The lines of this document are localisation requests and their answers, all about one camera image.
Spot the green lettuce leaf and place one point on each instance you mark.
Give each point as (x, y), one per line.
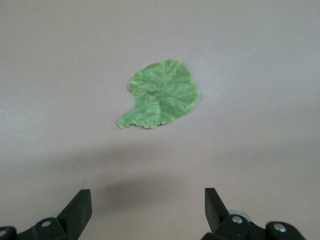
(165, 92)

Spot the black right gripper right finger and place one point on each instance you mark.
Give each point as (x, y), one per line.
(232, 228)

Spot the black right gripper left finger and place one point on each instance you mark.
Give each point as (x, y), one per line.
(62, 227)

